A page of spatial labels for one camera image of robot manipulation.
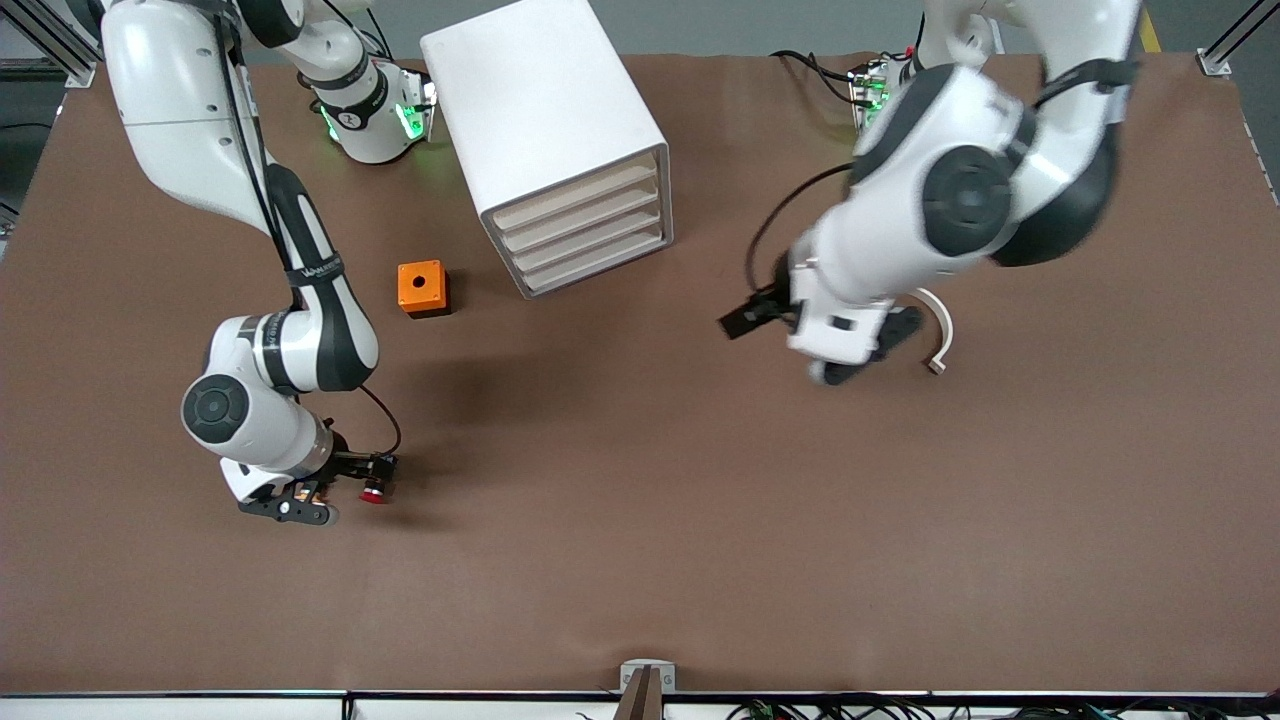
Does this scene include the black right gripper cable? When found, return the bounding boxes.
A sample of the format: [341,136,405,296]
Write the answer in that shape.
[208,0,403,459]

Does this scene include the table edge frame rail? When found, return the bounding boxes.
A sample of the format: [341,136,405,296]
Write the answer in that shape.
[0,689,1280,720]

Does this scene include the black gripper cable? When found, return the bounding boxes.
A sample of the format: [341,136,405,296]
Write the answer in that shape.
[744,58,1143,293]
[208,0,403,459]

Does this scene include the white curved plastic bracket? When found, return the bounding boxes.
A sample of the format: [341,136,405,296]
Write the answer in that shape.
[904,288,955,377]

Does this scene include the black arm base cable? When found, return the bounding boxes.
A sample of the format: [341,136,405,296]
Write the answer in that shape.
[340,8,397,65]
[768,48,863,107]

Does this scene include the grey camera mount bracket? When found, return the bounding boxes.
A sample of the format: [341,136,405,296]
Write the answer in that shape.
[612,659,678,720]

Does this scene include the black right arm base cable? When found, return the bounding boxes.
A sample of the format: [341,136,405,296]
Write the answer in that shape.
[340,8,397,65]

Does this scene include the black cable bundle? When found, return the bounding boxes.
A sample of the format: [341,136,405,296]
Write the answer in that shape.
[575,698,1280,720]

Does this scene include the aluminium frame profile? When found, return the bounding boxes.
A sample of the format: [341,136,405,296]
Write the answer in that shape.
[0,0,111,90]
[1199,0,1280,78]

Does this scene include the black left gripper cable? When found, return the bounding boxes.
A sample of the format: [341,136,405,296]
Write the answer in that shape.
[744,58,1143,293]

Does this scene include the black left arm base cable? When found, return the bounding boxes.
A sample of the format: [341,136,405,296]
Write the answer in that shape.
[768,48,863,107]

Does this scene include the orange box with hole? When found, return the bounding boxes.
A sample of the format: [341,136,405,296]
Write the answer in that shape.
[397,260,452,320]

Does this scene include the white drawer cabinet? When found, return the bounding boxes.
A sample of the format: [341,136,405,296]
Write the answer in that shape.
[420,0,674,301]

